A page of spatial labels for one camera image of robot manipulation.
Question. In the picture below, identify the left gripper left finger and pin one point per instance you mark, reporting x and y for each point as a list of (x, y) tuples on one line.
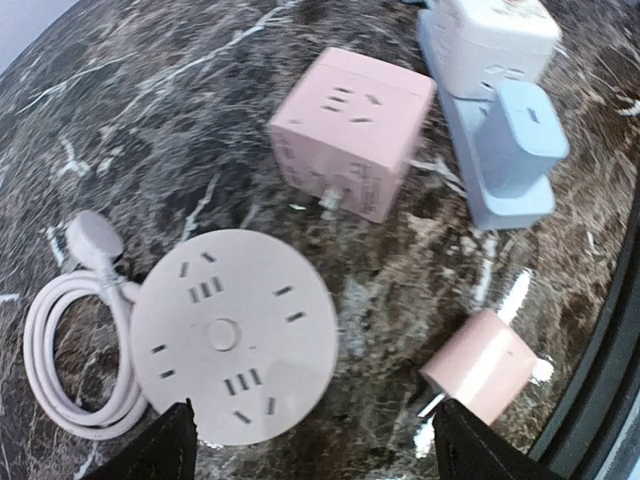
[(165, 450)]

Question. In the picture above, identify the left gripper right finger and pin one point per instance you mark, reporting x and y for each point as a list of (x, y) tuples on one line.
[(468, 449)]

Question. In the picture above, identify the pink charger plug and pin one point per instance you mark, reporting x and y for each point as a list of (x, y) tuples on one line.
[(484, 365)]

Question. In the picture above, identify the blue charger plug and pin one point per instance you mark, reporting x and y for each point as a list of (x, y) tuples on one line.
[(520, 140)]

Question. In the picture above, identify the blue power strip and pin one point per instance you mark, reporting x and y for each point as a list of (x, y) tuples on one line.
[(464, 117)]

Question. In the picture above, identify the pink cube socket adapter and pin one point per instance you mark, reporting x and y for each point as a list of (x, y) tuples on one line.
[(346, 132)]

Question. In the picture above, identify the white cube socket adapter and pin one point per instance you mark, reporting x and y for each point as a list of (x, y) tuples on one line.
[(479, 43)]

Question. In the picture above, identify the pink round power socket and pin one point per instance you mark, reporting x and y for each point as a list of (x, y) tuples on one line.
[(242, 326)]

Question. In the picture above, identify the black front rail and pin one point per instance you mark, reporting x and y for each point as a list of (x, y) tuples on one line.
[(598, 400)]

